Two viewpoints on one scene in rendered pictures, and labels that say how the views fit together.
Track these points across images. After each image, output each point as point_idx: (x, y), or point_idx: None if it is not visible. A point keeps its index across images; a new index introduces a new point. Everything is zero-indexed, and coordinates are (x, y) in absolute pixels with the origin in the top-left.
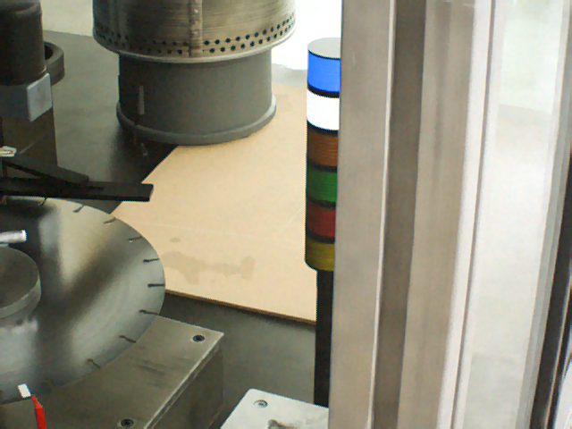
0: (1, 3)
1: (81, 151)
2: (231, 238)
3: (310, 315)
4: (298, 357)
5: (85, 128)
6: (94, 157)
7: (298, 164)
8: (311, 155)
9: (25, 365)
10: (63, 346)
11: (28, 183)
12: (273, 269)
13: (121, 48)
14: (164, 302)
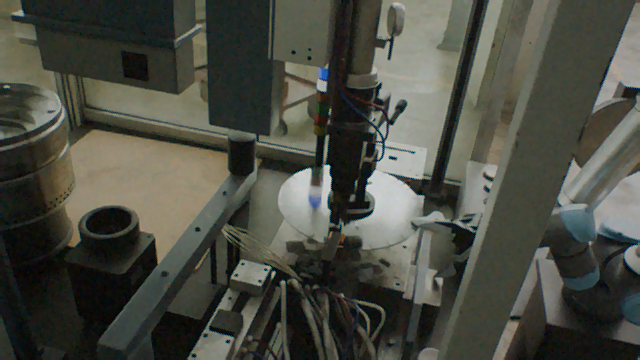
0: (243, 137)
1: (52, 286)
2: (173, 221)
3: None
4: (261, 204)
5: None
6: (63, 279)
7: (101, 204)
8: (330, 100)
9: (389, 186)
10: (376, 180)
11: (241, 216)
12: (200, 209)
13: (48, 211)
14: (224, 238)
